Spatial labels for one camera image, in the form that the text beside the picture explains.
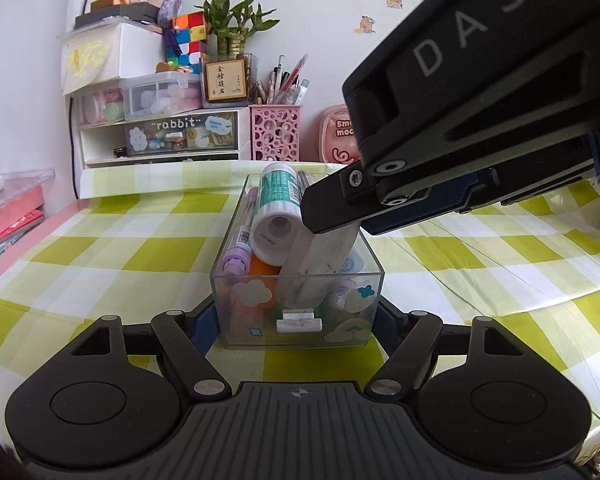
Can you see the white eraser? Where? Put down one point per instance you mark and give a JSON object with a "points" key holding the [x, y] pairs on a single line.
{"points": [[315, 265]]}

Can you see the orange highlighter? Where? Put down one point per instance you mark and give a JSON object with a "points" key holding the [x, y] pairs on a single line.
{"points": [[260, 267]]}

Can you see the stack of red books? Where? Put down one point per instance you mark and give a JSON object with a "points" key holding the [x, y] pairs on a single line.
{"points": [[7, 220]]}

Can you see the pink pencil case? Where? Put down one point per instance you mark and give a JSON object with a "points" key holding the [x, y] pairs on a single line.
{"points": [[337, 132]]}

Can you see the flat black box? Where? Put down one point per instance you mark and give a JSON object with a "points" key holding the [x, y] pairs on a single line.
{"points": [[117, 15]]}

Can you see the pink perforated pen holder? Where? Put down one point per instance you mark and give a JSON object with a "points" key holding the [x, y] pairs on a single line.
{"points": [[275, 132]]}

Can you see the slim purple pen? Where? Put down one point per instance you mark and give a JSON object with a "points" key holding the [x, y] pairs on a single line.
{"points": [[240, 245]]}

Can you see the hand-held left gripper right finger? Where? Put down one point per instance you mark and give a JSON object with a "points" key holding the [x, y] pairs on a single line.
{"points": [[391, 325]]}

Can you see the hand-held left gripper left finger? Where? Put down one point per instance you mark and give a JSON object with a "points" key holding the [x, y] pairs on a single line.
{"points": [[205, 332]]}

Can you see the white green glue stick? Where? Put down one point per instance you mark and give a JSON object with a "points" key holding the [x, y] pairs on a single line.
{"points": [[277, 195]]}

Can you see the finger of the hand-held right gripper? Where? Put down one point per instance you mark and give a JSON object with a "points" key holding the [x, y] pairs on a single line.
{"points": [[430, 207], [335, 205]]}

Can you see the white storage box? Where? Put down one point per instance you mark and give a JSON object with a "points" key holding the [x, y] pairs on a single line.
{"points": [[130, 52]]}

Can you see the colourful puzzle cube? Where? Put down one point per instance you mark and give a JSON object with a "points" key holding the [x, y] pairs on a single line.
{"points": [[187, 35]]}

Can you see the white drawer unit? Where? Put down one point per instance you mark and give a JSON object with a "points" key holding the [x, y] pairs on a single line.
{"points": [[100, 145]]}

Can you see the purple pen with silver tip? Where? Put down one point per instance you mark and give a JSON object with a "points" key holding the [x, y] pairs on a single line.
{"points": [[341, 295]]}

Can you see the clear box of tape rolls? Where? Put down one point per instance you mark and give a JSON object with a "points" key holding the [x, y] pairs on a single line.
{"points": [[102, 107]]}

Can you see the light blue marker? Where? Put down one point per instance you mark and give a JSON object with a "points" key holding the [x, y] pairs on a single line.
{"points": [[352, 262]]}

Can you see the clear plastic organizer box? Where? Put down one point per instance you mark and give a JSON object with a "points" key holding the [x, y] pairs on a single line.
{"points": [[352, 332]]}

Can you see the purple hanging sachet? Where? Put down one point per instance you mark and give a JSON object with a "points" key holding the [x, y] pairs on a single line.
{"points": [[172, 2]]}

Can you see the small brown box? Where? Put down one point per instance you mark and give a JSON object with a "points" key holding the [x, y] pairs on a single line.
{"points": [[111, 2]]}

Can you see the bamboo plant in glass vase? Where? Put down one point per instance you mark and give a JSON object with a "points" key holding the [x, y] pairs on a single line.
{"points": [[227, 77]]}

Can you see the bunch of pens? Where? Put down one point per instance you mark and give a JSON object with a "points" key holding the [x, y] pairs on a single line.
{"points": [[285, 82]]}

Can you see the green checked tablecloth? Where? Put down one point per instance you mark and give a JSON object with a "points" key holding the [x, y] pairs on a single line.
{"points": [[105, 255]]}

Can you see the clear lidded storage box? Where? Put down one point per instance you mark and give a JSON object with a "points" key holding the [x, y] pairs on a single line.
{"points": [[155, 95]]}

